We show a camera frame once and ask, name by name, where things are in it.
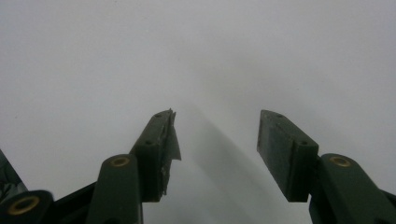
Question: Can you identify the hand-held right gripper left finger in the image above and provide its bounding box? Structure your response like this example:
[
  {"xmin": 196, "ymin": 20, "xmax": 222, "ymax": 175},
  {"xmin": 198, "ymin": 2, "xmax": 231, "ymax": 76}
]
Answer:
[{"xmin": 128, "ymin": 108, "xmax": 182, "ymax": 203}]

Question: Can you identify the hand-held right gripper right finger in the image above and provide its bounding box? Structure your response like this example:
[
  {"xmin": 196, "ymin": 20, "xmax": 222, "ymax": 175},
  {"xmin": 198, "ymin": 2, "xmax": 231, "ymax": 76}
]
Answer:
[{"xmin": 256, "ymin": 109, "xmax": 320, "ymax": 203}]

